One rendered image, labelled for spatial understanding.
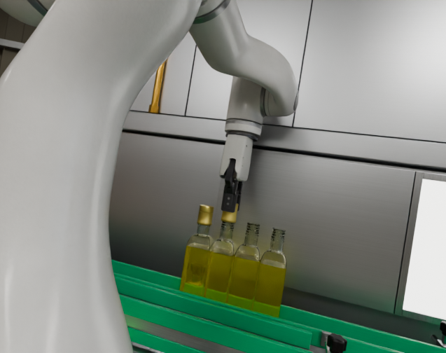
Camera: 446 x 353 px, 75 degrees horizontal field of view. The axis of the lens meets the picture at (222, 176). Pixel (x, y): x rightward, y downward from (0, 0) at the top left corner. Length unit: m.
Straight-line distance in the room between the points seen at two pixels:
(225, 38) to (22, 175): 0.37
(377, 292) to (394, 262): 0.08
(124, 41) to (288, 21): 0.73
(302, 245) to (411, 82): 0.49
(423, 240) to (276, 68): 0.52
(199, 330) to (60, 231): 0.42
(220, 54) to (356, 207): 0.49
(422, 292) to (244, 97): 0.61
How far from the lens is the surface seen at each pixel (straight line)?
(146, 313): 0.65
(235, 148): 0.63
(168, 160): 0.90
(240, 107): 0.65
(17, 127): 0.25
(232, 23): 0.52
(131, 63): 0.26
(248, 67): 0.56
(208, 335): 0.61
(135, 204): 0.95
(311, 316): 0.75
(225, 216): 0.67
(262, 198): 0.79
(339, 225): 0.79
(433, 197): 0.84
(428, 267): 0.85
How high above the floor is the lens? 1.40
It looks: level
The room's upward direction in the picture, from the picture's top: 9 degrees clockwise
